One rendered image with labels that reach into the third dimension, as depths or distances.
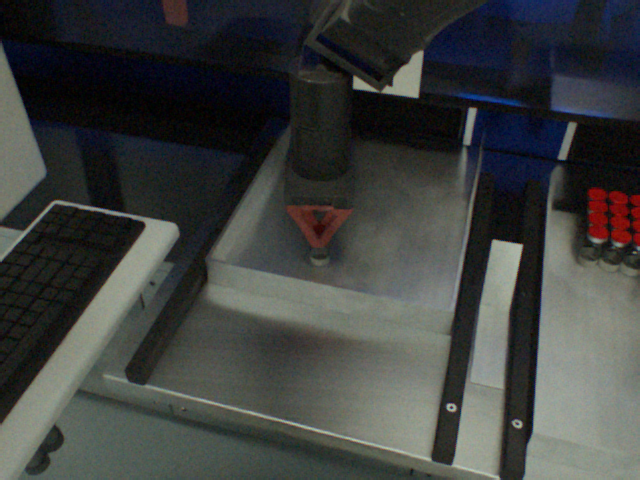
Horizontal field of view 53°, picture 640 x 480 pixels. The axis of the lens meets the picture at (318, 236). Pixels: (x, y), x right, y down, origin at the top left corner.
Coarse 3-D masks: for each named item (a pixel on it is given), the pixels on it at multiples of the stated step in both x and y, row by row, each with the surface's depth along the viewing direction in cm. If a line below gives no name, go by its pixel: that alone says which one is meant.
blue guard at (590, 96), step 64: (0, 0) 85; (64, 0) 82; (128, 0) 80; (192, 0) 77; (256, 0) 75; (512, 0) 67; (576, 0) 65; (256, 64) 80; (448, 64) 73; (512, 64) 71; (576, 64) 69
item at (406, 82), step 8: (416, 56) 74; (408, 64) 74; (416, 64) 74; (400, 72) 75; (408, 72) 75; (416, 72) 75; (360, 80) 78; (400, 80) 76; (408, 80) 76; (416, 80) 75; (360, 88) 78; (368, 88) 78; (392, 88) 77; (400, 88) 77; (408, 88) 76; (416, 88) 76; (408, 96) 77; (416, 96) 77
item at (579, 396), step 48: (576, 240) 74; (576, 288) 69; (624, 288) 69; (576, 336) 64; (624, 336) 64; (576, 384) 60; (624, 384) 60; (528, 432) 54; (576, 432) 56; (624, 432) 56
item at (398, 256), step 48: (288, 144) 88; (384, 144) 89; (432, 144) 89; (384, 192) 81; (432, 192) 81; (240, 240) 74; (288, 240) 74; (336, 240) 74; (384, 240) 74; (432, 240) 74; (240, 288) 69; (288, 288) 66; (336, 288) 64; (384, 288) 69; (432, 288) 69
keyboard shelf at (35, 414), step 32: (32, 224) 88; (160, 224) 88; (128, 256) 83; (160, 256) 85; (128, 288) 79; (96, 320) 75; (64, 352) 72; (96, 352) 73; (32, 384) 69; (64, 384) 69; (32, 416) 66; (0, 448) 63; (32, 448) 64
